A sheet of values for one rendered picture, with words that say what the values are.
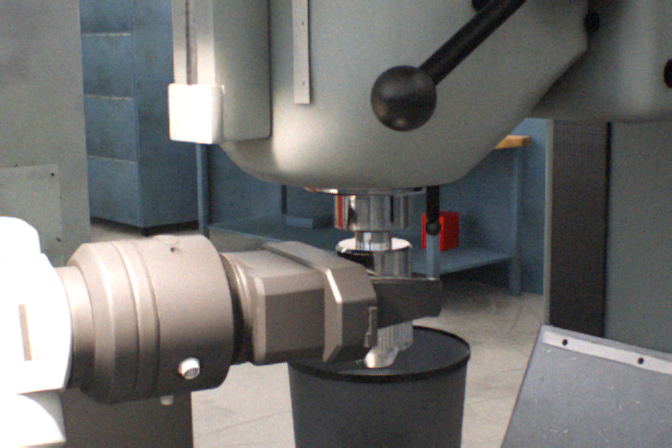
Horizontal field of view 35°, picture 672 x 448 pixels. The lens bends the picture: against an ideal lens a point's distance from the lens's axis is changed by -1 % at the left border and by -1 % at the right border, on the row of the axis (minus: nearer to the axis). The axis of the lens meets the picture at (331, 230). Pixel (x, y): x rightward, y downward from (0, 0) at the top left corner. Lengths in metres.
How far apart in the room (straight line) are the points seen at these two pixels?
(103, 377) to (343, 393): 2.00
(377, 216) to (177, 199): 7.47
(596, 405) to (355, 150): 0.51
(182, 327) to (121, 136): 7.51
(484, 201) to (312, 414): 3.74
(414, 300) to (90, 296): 0.19
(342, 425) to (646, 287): 1.67
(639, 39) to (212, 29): 0.25
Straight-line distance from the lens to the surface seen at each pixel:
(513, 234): 5.92
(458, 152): 0.60
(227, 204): 8.17
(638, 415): 0.98
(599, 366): 1.01
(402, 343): 0.65
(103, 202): 8.41
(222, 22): 0.55
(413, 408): 2.56
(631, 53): 0.65
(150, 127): 7.92
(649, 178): 0.97
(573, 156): 1.01
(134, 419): 0.91
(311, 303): 0.59
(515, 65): 0.59
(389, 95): 0.47
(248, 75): 0.56
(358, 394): 2.54
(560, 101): 0.68
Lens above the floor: 1.39
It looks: 10 degrees down
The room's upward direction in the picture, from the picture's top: 1 degrees counter-clockwise
